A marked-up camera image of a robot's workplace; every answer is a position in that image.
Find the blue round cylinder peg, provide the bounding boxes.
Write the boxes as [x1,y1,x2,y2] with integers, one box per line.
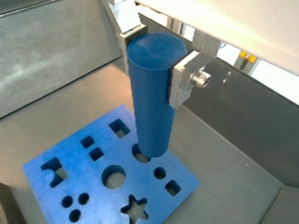
[127,32,187,158]

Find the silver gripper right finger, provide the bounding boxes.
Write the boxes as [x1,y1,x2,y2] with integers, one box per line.
[168,30,222,109]

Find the blue shape sorting board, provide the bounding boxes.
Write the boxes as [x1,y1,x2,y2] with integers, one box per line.
[23,106,199,224]

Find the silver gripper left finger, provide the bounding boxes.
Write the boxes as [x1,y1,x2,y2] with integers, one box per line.
[107,0,147,73]

